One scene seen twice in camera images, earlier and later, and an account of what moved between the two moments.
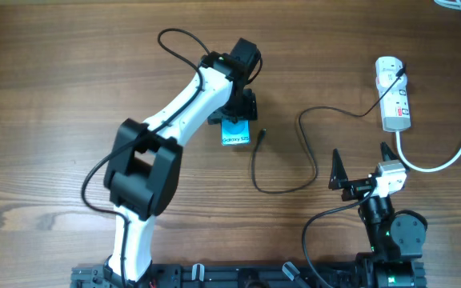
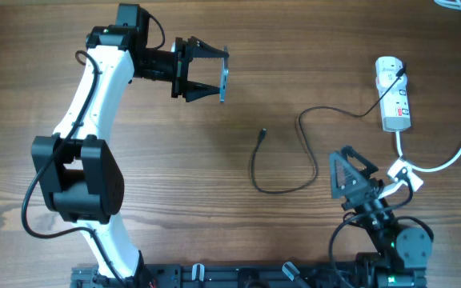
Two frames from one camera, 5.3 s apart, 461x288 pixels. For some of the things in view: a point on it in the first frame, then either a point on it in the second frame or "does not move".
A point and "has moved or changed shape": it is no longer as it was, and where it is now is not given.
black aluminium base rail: (228, 275) does not move
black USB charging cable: (306, 143) does not move
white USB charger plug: (386, 79) does not move
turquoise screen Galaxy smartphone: (235, 134) has moved or changed shape
